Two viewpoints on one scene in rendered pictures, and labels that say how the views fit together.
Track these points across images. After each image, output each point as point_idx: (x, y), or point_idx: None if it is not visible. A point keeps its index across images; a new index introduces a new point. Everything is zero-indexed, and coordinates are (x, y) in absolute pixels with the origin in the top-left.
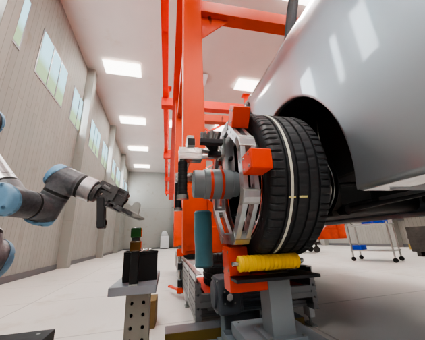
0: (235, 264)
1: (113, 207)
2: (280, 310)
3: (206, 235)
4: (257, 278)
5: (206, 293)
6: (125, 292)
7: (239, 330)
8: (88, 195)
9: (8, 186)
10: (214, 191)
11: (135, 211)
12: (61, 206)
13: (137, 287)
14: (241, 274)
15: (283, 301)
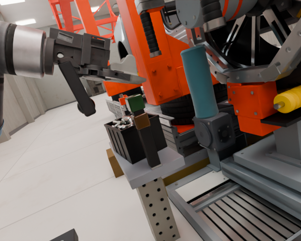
0: (281, 106)
1: (99, 74)
2: None
3: (208, 78)
4: None
5: (181, 132)
6: (152, 177)
7: (253, 161)
8: (41, 64)
9: None
10: (228, 7)
11: (133, 71)
12: (0, 99)
13: (162, 166)
14: (272, 114)
15: None
